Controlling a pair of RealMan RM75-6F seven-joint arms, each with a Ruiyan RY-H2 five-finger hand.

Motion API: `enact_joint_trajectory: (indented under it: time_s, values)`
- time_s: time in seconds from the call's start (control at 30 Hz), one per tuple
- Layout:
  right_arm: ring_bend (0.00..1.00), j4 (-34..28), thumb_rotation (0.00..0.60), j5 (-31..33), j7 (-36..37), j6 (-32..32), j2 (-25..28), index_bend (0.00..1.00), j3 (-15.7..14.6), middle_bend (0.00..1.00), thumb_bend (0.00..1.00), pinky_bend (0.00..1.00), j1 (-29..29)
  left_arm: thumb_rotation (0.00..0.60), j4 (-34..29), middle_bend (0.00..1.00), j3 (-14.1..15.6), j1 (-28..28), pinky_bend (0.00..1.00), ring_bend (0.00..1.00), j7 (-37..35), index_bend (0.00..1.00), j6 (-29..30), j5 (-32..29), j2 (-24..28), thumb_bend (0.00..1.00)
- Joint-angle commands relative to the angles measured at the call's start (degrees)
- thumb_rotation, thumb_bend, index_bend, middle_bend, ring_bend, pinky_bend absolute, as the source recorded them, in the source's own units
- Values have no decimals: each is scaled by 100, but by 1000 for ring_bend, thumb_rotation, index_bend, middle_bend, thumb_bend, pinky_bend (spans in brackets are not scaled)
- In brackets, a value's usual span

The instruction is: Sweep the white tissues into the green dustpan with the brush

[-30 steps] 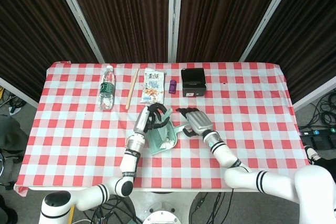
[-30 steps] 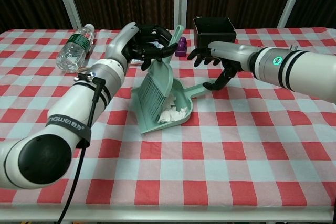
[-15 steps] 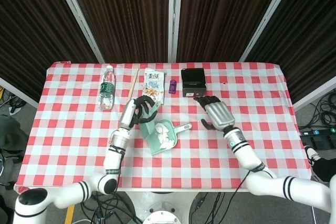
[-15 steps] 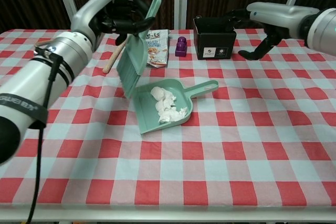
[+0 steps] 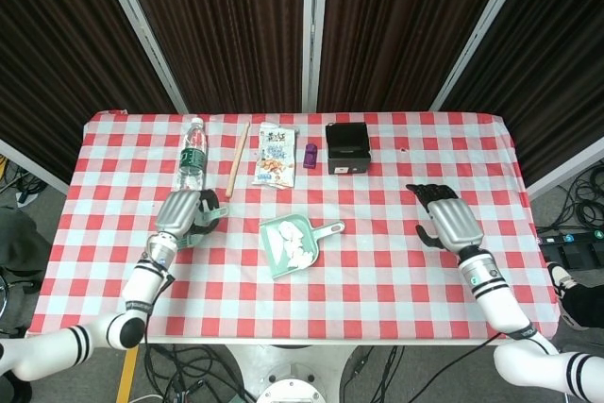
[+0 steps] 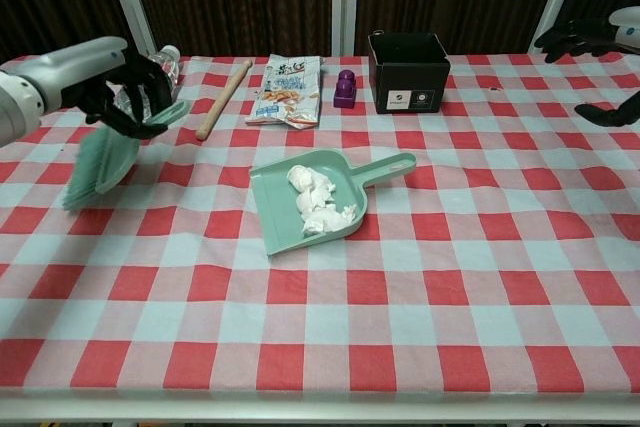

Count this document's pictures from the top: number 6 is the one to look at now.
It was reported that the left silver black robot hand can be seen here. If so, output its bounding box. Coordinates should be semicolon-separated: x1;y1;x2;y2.
29;35;174;141

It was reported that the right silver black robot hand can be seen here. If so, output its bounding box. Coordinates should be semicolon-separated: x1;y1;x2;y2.
533;6;640;128

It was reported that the green hand brush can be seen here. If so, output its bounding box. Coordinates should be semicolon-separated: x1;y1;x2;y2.
62;100;190;212

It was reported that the green plastic dustpan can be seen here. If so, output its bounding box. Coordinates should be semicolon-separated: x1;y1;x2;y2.
248;149;418;258

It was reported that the clear plastic water bottle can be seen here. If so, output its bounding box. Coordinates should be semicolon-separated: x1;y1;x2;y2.
112;45;182;124

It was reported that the wooden stick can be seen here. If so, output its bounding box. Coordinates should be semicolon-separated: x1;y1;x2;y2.
195;60;250;141

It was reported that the black open box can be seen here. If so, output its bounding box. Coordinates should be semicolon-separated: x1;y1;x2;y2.
367;31;451;115

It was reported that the white snack bag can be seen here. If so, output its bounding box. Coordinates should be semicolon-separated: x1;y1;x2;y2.
244;53;325;131

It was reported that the purple toy block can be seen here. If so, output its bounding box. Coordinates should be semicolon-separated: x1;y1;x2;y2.
333;70;359;110

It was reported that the red white checked tablecloth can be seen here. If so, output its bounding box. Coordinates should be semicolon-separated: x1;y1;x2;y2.
0;51;640;398

